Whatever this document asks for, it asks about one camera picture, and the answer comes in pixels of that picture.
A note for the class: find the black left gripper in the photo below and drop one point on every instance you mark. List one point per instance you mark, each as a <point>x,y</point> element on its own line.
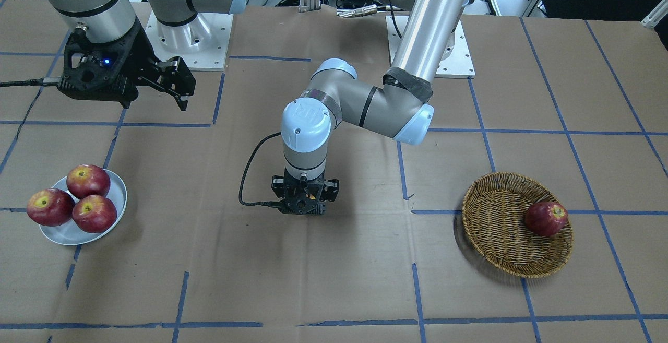
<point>330,188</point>

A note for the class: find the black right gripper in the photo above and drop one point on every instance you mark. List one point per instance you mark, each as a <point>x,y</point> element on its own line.
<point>136,57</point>

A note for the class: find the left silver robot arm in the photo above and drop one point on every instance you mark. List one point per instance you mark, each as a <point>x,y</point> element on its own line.
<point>399,109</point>

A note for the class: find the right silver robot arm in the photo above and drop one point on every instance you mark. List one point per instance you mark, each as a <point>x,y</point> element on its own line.
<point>108,20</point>

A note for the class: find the red apple on plate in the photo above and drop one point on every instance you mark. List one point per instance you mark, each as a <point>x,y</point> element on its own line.
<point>50,207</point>
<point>94,214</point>
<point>86,180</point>

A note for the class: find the red apple on plate front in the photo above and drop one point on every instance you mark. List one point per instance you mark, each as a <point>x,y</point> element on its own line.
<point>94,214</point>

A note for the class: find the light blue plate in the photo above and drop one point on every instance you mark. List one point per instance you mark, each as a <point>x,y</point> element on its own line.
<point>69,233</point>

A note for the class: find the woven wicker basket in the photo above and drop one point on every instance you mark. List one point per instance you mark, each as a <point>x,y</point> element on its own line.
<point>492,213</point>

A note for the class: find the dark red apple in basket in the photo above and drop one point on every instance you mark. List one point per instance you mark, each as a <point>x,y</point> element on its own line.
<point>546,218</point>

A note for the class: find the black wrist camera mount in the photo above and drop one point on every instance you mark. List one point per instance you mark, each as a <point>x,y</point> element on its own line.
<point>302,201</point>

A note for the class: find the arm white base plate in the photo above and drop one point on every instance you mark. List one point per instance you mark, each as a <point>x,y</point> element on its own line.
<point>455,60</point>
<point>202,43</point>

